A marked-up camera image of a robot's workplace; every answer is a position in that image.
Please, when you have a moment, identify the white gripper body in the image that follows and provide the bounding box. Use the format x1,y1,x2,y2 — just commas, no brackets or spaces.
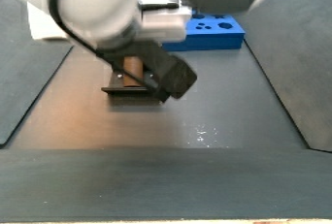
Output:
137,0,191,43

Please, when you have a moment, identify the brown wooden cylinder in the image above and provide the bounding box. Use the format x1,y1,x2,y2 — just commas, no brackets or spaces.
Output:
123,56,144,87

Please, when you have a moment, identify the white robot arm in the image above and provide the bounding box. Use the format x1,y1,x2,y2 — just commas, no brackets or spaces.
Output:
21,0,191,50

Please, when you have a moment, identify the blue foam shape-sorting block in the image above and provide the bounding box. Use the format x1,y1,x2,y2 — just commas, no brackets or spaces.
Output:
161,13,244,51

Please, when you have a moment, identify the dark grey curved cradle block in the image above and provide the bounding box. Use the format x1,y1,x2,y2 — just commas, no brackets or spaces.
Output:
101,71,156,94

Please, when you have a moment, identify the black cable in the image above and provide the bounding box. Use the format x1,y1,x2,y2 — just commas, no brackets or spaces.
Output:
48,0,160,93

